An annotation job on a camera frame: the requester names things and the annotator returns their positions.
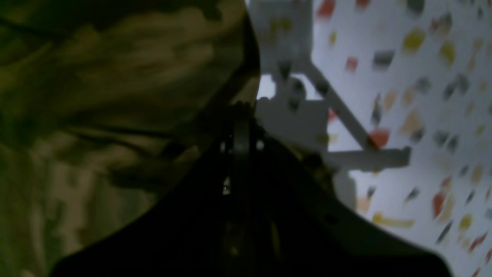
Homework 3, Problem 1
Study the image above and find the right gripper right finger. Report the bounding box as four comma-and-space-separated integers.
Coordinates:
242, 106, 450, 277

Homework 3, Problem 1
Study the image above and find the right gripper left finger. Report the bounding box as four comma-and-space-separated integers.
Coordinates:
50, 104, 243, 277

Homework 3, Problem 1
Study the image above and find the camouflage T-shirt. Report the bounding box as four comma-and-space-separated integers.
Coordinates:
1, 0, 258, 277

